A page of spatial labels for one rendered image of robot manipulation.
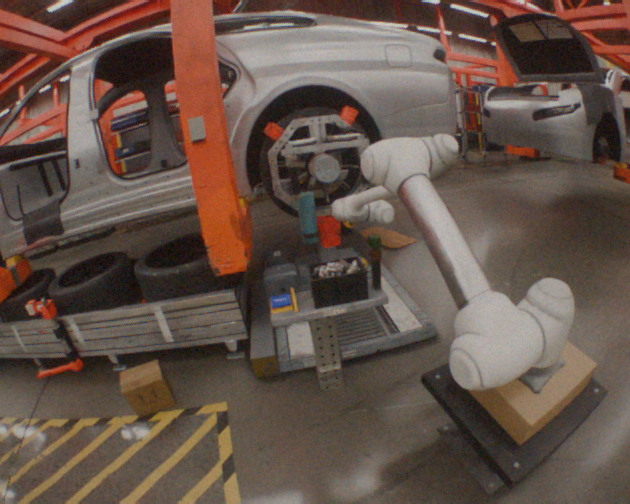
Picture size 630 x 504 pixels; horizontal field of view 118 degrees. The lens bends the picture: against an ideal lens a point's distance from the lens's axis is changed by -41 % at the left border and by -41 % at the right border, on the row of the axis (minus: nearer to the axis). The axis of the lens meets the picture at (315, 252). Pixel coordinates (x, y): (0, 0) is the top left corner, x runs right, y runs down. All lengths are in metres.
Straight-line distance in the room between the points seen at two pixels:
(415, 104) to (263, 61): 0.91
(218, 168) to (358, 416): 1.12
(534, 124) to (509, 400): 2.95
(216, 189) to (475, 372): 1.08
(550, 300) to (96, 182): 2.18
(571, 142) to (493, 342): 2.90
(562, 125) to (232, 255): 3.09
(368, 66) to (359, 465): 1.92
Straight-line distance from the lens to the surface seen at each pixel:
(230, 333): 1.63
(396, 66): 1.98
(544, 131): 3.44
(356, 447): 1.24
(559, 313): 0.83
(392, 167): 0.90
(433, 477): 1.19
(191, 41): 1.35
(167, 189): 1.87
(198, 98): 1.28
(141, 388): 1.52
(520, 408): 0.89
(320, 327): 1.21
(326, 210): 1.75
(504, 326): 0.72
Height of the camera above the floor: 1.06
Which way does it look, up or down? 22 degrees down
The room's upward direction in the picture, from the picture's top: 8 degrees counter-clockwise
